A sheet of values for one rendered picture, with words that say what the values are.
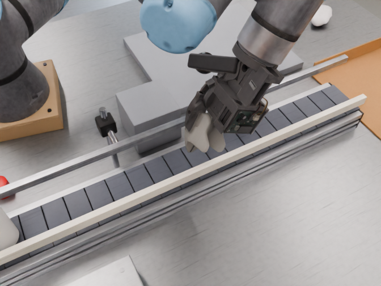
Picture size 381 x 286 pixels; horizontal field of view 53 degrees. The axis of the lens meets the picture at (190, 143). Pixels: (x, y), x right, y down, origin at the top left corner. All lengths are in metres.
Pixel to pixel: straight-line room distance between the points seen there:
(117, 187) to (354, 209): 0.44
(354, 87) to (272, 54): 0.48
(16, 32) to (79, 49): 0.31
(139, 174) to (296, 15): 0.38
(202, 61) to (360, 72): 0.52
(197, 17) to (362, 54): 0.74
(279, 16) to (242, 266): 0.40
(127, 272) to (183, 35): 0.37
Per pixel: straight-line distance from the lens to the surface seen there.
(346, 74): 1.03
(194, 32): 0.42
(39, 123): 0.87
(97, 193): 0.70
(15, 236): 0.68
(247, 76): 0.57
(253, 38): 0.54
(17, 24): 0.80
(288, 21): 0.54
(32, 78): 0.86
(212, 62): 0.62
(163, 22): 0.43
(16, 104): 0.85
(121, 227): 0.68
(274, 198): 0.75
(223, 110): 0.57
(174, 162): 0.72
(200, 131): 0.63
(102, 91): 0.94
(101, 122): 0.68
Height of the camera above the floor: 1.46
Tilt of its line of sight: 51 degrees down
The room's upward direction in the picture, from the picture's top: straight up
